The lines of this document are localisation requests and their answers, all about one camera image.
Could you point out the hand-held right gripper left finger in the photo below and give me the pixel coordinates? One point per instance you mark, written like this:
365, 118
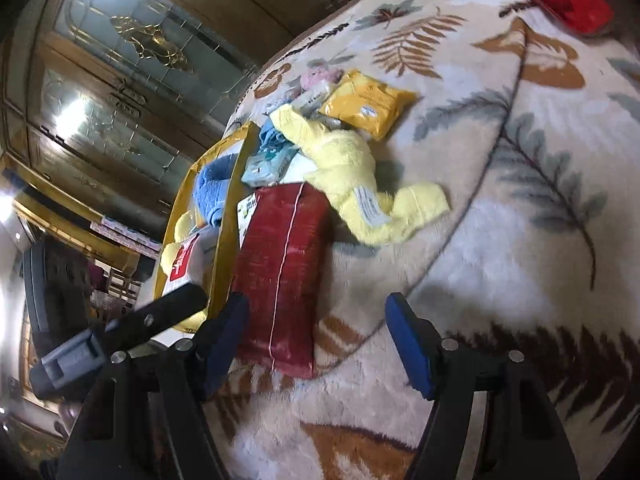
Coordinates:
224, 345

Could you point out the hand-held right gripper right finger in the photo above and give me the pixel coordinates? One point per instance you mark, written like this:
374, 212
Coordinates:
411, 347

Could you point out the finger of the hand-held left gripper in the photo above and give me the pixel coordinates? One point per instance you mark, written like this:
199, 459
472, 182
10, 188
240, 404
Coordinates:
150, 317

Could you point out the red packet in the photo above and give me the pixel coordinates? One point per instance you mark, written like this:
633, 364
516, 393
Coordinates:
280, 270

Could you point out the white box with red label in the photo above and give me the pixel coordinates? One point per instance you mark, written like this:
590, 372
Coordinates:
180, 260

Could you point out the black television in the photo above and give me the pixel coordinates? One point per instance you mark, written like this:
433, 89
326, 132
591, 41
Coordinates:
55, 290

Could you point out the small yellow plush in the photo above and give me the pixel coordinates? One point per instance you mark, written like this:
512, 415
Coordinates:
182, 225

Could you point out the white and green carton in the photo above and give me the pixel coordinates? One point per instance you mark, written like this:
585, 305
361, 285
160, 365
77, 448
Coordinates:
247, 215

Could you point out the blue towel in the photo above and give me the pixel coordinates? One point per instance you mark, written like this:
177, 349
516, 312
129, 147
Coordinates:
210, 190

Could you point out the teal tissue packet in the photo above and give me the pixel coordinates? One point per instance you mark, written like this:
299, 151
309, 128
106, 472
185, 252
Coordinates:
265, 167

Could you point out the leaf-printed blanket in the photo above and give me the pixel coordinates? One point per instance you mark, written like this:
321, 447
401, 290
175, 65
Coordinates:
500, 185

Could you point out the yellow plush toy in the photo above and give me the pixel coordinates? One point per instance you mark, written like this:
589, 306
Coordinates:
340, 160

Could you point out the small blue cloth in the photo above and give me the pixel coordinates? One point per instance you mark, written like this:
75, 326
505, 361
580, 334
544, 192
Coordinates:
272, 137

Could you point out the yellow packet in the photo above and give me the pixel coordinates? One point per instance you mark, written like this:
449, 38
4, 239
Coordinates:
365, 102

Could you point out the white packet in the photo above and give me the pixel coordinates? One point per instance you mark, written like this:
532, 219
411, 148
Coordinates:
315, 100

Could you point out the pink plush toy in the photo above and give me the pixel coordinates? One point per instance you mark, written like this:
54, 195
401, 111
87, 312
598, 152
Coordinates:
317, 79

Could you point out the wooden wardrobe with glass doors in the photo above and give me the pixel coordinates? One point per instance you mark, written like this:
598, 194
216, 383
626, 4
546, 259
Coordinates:
150, 10

